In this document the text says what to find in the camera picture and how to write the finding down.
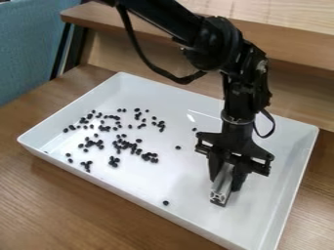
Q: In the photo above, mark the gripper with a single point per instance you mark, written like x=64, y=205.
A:
x=232, y=143

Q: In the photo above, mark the silver metal bar tool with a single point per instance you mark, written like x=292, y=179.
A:
x=222, y=187

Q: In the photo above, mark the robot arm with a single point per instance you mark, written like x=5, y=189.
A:
x=217, y=42

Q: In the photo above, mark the pile of black bits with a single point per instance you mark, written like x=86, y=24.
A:
x=115, y=138

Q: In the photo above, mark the white tray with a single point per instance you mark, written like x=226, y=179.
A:
x=182, y=162

